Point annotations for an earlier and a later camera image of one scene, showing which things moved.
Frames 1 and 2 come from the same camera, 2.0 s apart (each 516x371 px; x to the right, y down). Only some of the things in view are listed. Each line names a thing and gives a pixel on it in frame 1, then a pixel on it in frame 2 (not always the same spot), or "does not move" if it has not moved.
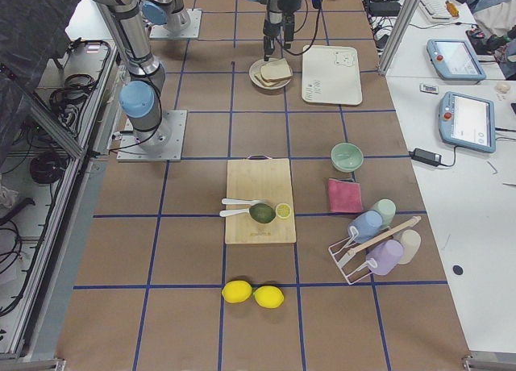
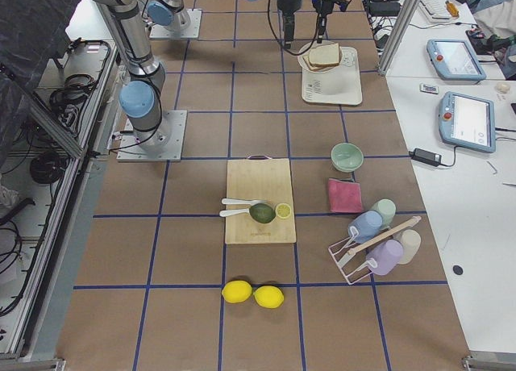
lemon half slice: (283, 210) does not move
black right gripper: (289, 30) does not move
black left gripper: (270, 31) → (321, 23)
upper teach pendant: (455, 60) does not move
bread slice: (267, 82) → (317, 67)
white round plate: (255, 68) → (312, 44)
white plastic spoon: (233, 212) does not move
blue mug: (365, 226) does not move
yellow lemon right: (268, 297) does not move
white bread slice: (276, 69) → (324, 56)
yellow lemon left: (236, 291) does not move
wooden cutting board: (260, 177) does not move
